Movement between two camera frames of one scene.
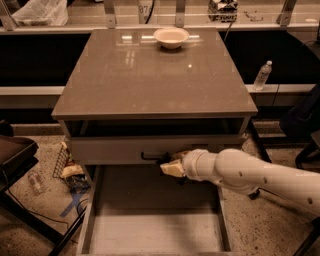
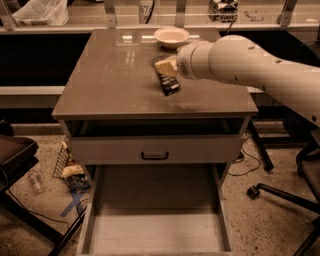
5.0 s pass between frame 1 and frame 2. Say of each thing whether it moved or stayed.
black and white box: stayed
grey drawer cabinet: stayed
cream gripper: moved
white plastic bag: stayed
